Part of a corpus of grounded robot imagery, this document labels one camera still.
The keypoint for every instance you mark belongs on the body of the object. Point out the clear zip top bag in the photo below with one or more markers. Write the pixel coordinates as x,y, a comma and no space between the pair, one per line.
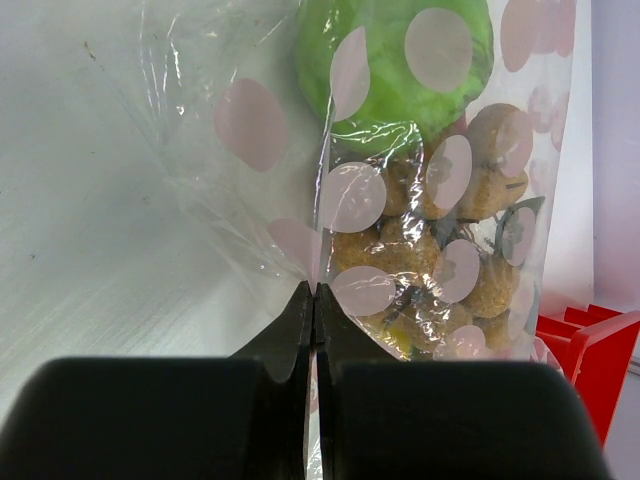
212,86

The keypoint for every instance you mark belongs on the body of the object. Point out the red plastic tray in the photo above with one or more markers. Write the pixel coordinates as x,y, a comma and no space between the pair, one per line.
594,348

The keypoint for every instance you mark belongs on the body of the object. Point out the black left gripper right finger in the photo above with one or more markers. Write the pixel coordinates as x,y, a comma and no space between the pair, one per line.
381,418

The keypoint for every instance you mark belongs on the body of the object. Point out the fake brown grape bunch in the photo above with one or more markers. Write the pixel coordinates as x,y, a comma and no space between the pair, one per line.
445,256

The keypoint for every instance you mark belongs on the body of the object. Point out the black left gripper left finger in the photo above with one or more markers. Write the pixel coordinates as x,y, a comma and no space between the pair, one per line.
239,417

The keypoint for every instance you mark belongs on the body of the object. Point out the green fake lime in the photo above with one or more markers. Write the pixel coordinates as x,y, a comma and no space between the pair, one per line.
386,75

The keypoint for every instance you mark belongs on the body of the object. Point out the yellow fake mango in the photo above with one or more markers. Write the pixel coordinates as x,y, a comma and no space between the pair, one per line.
397,338

